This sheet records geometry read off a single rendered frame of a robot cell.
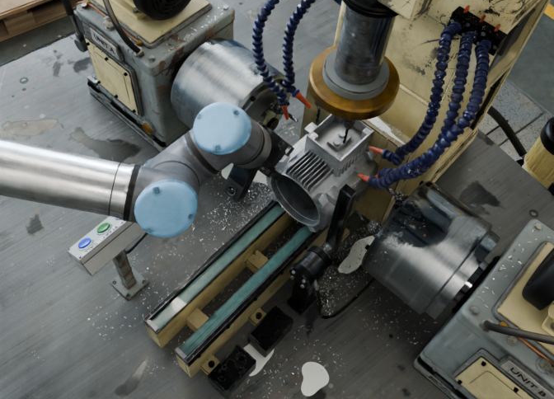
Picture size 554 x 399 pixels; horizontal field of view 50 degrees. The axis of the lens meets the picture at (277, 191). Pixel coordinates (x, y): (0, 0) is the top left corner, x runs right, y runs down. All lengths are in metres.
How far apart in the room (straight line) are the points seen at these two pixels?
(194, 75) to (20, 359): 0.77
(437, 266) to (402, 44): 0.49
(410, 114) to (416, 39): 0.21
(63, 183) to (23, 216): 0.79
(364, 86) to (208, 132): 0.33
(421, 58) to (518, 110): 1.24
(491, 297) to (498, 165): 0.71
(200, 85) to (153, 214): 0.59
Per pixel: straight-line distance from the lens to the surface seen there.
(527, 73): 3.36
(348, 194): 1.15
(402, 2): 1.00
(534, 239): 1.33
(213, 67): 1.45
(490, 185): 1.82
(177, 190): 0.90
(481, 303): 1.22
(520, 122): 2.53
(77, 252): 1.32
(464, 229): 1.28
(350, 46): 1.11
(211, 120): 1.02
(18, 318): 1.60
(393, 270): 1.29
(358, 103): 1.18
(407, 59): 1.39
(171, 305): 1.40
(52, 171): 0.94
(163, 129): 1.65
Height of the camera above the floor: 2.22
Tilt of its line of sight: 59 degrees down
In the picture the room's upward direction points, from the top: 6 degrees clockwise
